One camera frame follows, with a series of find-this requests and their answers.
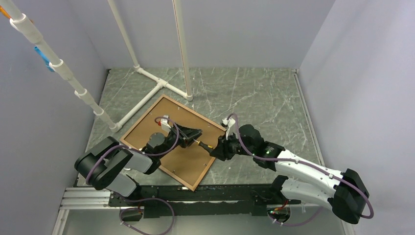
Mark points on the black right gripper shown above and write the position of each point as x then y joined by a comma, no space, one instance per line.
222,151

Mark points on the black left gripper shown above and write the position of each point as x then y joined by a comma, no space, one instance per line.
187,134

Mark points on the yellow black screwdriver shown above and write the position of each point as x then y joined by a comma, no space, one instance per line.
203,145

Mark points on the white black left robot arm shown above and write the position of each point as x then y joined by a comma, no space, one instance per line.
102,165

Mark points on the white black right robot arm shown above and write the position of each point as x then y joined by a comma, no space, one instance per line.
343,192

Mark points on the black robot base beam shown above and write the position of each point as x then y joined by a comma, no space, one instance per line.
253,199

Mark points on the white PVC pipe stand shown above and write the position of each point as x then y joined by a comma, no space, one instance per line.
34,103

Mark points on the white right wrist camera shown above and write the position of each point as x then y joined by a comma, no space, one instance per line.
229,124

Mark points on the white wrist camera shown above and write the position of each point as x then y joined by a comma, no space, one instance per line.
164,123
229,124

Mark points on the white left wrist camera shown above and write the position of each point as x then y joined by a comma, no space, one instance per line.
164,123

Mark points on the aluminium table edge rail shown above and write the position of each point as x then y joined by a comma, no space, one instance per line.
295,73

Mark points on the aluminium front rail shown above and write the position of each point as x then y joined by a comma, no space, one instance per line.
79,198

